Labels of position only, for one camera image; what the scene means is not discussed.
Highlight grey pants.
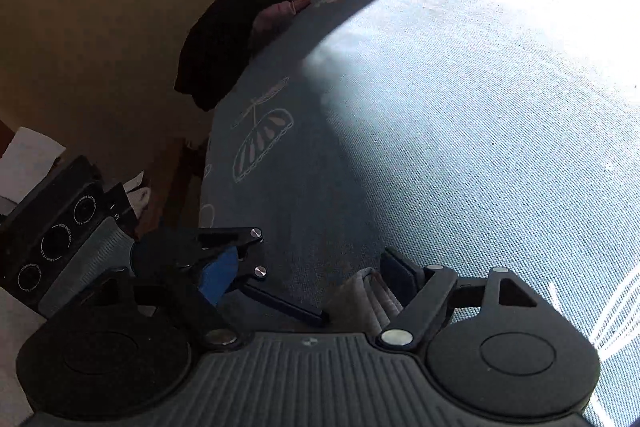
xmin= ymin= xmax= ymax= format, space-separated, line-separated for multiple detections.
xmin=325 ymin=267 xmax=406 ymax=333

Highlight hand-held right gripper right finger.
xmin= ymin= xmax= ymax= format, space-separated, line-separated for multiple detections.
xmin=376 ymin=247 xmax=539 ymax=351

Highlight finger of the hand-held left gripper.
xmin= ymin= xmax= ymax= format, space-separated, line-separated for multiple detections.
xmin=196 ymin=226 xmax=330 ymax=328

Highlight black and pink cloth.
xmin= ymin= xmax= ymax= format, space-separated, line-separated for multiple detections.
xmin=174 ymin=0 xmax=313 ymax=112

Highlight white cloth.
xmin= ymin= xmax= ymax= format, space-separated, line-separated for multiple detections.
xmin=122 ymin=172 xmax=153 ymax=214

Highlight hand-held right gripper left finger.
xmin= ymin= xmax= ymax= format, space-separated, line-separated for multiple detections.
xmin=90 ymin=249 xmax=241 ymax=351

